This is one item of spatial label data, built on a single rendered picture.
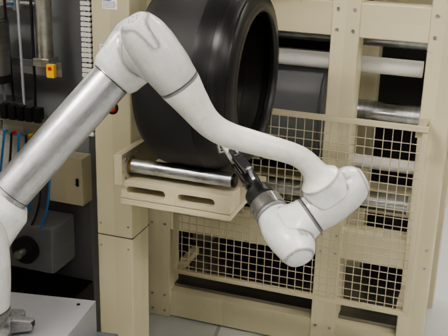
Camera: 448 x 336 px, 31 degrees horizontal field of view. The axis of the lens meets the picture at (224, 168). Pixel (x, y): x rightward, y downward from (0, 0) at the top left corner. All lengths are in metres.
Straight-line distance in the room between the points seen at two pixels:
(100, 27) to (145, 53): 0.74
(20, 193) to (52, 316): 0.30
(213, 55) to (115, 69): 0.36
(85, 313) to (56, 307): 0.08
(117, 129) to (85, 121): 0.62
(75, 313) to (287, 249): 0.53
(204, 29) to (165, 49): 0.44
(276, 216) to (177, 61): 0.48
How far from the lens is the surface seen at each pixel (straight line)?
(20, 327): 1.86
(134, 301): 2.77
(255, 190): 2.07
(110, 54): 1.91
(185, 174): 2.40
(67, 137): 1.93
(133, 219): 2.64
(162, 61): 1.77
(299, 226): 1.96
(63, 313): 1.96
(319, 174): 1.95
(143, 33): 1.77
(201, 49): 2.18
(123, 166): 2.45
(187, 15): 2.24
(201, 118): 1.83
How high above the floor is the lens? 1.73
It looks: 20 degrees down
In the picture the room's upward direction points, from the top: 2 degrees clockwise
